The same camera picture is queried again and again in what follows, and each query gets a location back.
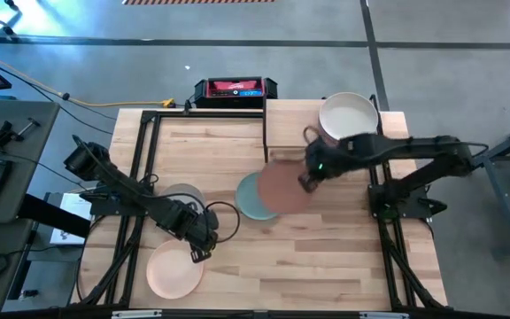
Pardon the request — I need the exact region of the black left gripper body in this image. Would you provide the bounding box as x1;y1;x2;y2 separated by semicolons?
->
175;209;220;251

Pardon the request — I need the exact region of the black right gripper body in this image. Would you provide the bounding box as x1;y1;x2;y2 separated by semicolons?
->
304;136;350;179

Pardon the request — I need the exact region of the terracotta brown plate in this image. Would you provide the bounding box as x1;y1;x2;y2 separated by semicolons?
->
256;159;314;215

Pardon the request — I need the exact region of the peach plate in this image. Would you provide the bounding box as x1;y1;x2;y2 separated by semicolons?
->
145;238;205;300

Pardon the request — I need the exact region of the light grey plate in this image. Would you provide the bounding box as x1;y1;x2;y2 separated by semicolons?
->
160;183;207;212

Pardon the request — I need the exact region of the cream white plate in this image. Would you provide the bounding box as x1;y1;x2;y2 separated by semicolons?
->
318;91;380;143

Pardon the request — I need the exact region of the teal green plate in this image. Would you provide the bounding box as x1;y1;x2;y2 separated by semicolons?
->
235;171;279;222

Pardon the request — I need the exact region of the red and black power station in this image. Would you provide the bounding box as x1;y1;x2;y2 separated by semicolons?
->
192;75;280;110

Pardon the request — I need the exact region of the white paper sheet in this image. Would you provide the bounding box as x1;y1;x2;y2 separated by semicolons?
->
50;192;93;246

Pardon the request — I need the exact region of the black desk support bar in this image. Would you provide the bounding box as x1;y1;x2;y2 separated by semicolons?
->
17;193;92;239

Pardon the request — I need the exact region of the grey side desk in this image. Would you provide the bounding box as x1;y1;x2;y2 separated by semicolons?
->
0;97;61;314

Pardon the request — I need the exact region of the grey metal stand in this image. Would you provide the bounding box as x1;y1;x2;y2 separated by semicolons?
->
460;115;510;259

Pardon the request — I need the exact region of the black clamp tool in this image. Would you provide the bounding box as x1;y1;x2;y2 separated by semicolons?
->
0;117;43;151

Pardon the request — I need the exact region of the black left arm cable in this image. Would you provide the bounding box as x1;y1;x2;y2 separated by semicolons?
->
72;135;242;245

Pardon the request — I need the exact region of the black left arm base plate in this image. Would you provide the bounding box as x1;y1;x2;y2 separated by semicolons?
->
89;182;155;218

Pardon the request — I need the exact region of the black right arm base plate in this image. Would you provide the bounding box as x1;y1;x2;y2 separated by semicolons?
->
367;182;436;222

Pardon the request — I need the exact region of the black aluminium table frame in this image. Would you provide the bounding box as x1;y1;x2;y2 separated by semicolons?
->
71;107;449;311

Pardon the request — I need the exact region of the yellow extension cord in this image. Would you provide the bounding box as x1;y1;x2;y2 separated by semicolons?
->
0;43;177;109

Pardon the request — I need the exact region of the black camera crossbar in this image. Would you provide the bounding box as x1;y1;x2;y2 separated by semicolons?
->
0;305;510;319

